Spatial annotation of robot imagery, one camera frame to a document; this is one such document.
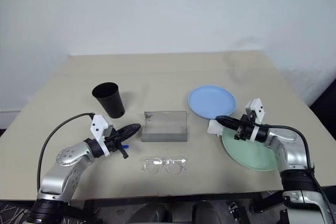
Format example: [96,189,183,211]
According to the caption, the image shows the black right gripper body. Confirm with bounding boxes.
[234,114,255,141]

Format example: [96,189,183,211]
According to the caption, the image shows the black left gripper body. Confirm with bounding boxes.
[104,127,124,153]

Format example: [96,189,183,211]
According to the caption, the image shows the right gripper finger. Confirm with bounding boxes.
[215,115,242,127]
[219,120,240,131]

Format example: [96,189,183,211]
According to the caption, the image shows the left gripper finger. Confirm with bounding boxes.
[119,128,140,143]
[116,123,142,137]

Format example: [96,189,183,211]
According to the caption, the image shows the crumpled white tissue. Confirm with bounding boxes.
[206,119,224,137]

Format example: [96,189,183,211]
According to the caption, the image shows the light blue plate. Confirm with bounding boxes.
[187,85,238,121]

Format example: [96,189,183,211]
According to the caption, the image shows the light green plate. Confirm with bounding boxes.
[222,126,279,173]

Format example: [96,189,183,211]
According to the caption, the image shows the black plastic cup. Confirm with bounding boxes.
[91,82,126,119]

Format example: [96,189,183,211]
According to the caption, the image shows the clear grey glasses case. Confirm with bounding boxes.
[140,110,189,143]

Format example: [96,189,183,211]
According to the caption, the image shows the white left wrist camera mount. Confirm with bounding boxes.
[89,114,114,156]

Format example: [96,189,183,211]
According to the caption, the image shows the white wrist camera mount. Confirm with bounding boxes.
[245,98,266,143]
[89,114,114,156]

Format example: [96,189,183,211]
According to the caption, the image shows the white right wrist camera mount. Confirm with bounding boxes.
[245,98,266,143]

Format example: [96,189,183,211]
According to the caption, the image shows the clear frame eyeglasses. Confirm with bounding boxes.
[142,157,189,175]

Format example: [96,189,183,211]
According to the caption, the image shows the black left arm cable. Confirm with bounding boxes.
[37,112,95,191]

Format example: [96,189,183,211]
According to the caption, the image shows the black metal frame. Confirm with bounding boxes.
[251,189,287,215]

